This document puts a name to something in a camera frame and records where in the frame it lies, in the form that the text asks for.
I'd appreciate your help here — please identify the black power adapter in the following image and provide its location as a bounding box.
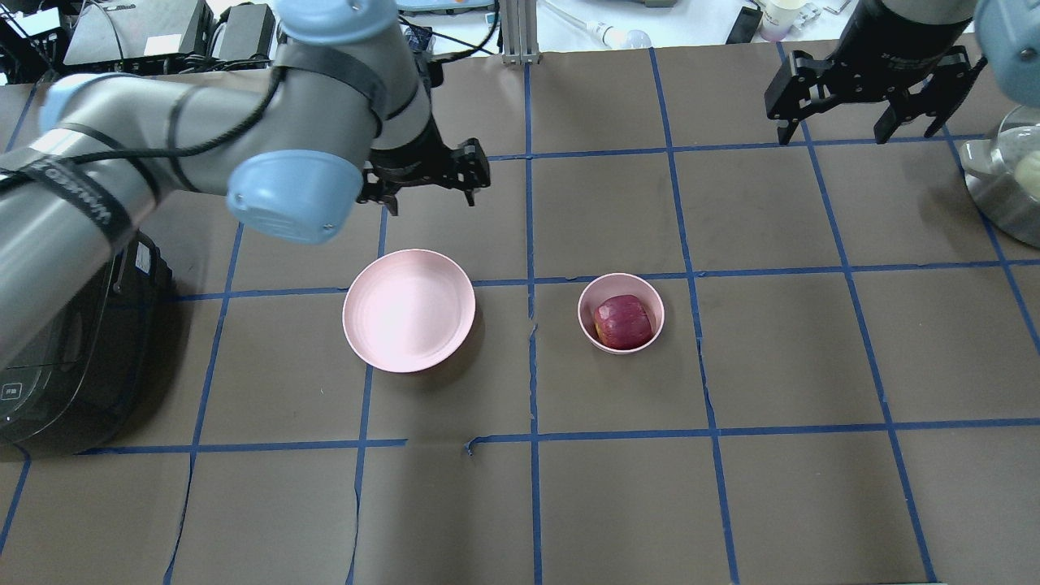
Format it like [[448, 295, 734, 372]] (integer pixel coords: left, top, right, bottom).
[[210, 2, 275, 62]]

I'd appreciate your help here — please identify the pink bowl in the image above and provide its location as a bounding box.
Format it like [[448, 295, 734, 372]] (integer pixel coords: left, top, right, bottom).
[[577, 273, 665, 355]]

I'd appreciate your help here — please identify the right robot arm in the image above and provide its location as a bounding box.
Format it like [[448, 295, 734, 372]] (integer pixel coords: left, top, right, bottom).
[[764, 1, 1039, 145]]

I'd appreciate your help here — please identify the pink plate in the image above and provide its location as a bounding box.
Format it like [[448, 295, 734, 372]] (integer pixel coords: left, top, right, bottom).
[[341, 249, 476, 374]]

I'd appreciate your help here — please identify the white cup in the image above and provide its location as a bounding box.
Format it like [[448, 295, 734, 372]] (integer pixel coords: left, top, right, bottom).
[[757, 0, 808, 43]]

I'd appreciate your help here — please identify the red apple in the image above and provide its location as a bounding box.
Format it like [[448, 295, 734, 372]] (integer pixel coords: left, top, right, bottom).
[[593, 295, 654, 351]]

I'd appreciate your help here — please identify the steel pot with food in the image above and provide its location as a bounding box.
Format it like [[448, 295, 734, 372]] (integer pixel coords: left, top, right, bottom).
[[958, 105, 1039, 249]]

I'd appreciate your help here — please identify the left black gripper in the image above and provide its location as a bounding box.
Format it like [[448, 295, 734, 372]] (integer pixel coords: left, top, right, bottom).
[[357, 122, 492, 217]]

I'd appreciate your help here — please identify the dark rice cooker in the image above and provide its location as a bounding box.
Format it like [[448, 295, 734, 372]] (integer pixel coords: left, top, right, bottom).
[[1, 232, 172, 462]]

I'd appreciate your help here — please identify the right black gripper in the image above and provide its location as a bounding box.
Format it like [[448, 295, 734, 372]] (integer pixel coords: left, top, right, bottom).
[[765, 1, 982, 145]]

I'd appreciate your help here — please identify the aluminium frame post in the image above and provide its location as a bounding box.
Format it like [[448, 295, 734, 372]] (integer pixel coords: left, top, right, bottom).
[[498, 1, 541, 66]]

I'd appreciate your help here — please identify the black computer case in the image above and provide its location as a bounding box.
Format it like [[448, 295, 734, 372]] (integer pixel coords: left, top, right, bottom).
[[63, 1, 213, 67]]

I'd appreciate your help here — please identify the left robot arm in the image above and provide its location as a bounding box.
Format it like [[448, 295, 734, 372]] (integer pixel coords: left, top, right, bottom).
[[1, 1, 491, 366]]

